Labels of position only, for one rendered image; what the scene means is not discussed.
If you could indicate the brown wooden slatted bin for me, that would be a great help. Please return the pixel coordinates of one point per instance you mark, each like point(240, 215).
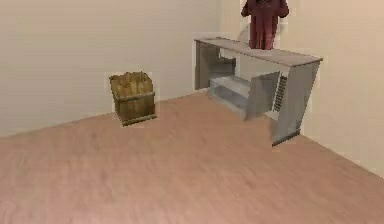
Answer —
point(133, 98)

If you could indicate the dark red hanging garment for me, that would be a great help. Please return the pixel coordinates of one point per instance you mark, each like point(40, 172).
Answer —
point(264, 23)

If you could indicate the grey desk with shelf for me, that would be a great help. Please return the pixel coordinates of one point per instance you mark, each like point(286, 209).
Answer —
point(266, 58)

